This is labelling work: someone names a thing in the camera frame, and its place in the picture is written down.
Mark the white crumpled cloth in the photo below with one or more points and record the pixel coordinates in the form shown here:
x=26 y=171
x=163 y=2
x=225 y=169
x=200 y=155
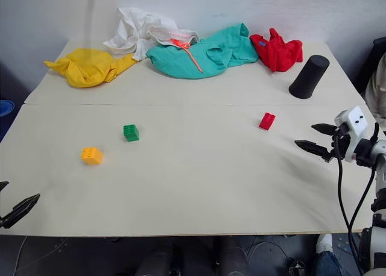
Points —
x=132 y=35

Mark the black chair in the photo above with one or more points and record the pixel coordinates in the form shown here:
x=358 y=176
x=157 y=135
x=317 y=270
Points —
x=379 y=59

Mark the blue round object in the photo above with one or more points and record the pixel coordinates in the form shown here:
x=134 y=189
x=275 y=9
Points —
x=5 y=107

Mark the person in beige clothing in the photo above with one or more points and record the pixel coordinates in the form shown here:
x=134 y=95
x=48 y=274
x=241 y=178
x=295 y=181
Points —
x=376 y=89

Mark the green toy brick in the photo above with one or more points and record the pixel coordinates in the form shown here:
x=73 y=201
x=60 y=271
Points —
x=131 y=133

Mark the yellow crumpled cloth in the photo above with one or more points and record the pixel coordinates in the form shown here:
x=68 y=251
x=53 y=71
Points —
x=87 y=68

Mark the blue jeans leg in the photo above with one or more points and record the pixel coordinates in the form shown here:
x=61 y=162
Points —
x=328 y=264

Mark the black upturned cup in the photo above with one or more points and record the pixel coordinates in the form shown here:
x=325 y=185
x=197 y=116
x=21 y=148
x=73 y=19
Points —
x=308 y=77

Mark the white shoe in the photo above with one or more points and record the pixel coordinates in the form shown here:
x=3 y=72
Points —
x=324 y=244

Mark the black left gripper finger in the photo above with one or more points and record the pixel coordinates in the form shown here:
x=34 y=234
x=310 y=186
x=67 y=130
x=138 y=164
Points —
x=2 y=186
x=21 y=209

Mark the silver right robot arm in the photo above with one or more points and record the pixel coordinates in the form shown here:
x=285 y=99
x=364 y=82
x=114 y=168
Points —
x=378 y=197

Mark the teal crumpled garment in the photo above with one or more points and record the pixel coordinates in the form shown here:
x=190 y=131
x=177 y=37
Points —
x=196 y=59

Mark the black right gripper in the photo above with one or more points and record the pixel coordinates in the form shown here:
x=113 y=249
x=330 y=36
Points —
x=343 y=143

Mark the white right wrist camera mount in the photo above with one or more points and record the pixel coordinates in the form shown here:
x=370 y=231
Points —
x=354 y=122

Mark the yellow toy brick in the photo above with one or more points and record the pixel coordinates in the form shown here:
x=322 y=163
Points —
x=91 y=156

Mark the red crumpled garment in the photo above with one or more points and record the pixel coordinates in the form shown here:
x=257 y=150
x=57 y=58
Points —
x=279 y=54

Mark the red toy brick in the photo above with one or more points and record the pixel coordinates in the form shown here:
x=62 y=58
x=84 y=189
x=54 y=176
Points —
x=266 y=121

